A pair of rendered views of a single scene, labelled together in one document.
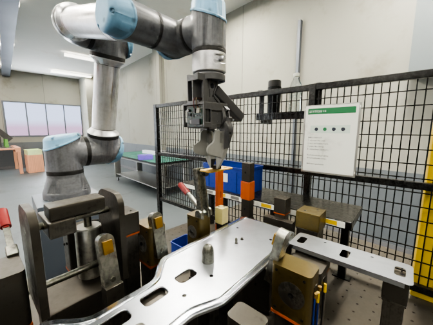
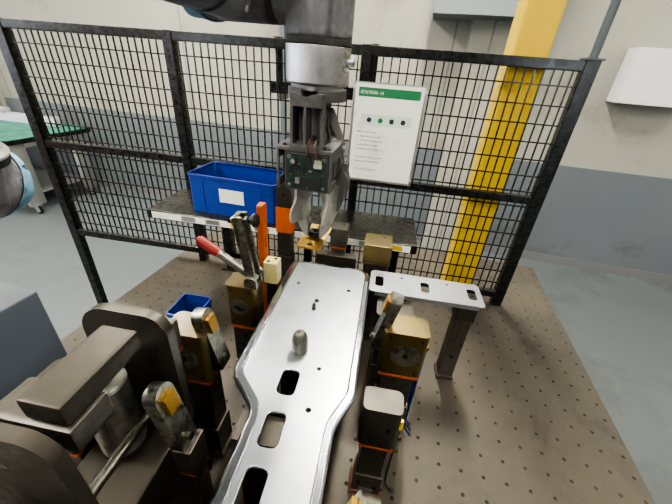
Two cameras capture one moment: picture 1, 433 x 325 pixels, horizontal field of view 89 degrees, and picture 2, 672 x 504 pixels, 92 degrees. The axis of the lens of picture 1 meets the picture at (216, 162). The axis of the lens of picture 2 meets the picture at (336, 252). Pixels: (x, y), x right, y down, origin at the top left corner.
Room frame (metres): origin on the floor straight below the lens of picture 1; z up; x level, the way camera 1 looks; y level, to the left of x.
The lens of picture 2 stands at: (0.14, 0.23, 1.49)
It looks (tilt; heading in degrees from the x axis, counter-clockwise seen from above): 30 degrees down; 326
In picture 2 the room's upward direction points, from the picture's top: 5 degrees clockwise
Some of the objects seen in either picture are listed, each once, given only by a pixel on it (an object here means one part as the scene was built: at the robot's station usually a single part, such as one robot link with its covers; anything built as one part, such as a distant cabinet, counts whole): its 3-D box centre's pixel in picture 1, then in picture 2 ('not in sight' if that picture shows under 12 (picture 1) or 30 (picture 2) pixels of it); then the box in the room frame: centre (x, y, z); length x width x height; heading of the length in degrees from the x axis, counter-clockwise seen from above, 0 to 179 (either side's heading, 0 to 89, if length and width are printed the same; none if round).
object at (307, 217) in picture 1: (308, 256); (371, 289); (0.76, -0.34, 0.88); 0.08 x 0.08 x 0.36; 49
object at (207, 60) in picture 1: (210, 66); (320, 68); (0.52, 0.01, 1.48); 0.08 x 0.08 x 0.05
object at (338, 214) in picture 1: (254, 195); (285, 217); (1.09, -0.20, 1.02); 0.90 x 0.22 x 0.03; 49
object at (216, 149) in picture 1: (215, 150); (325, 215); (0.51, 0.00, 1.30); 0.06 x 0.03 x 0.09; 136
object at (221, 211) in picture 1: (221, 253); (274, 316); (0.78, -0.02, 0.88); 0.04 x 0.04 x 0.37; 49
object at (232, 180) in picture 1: (231, 175); (243, 190); (1.19, -0.08, 1.10); 0.30 x 0.17 x 0.13; 45
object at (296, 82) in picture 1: (295, 93); not in sight; (1.19, -0.41, 1.53); 0.07 x 0.07 x 0.20
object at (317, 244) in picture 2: (216, 167); (315, 233); (0.54, 0.00, 1.25); 0.08 x 0.04 x 0.01; 136
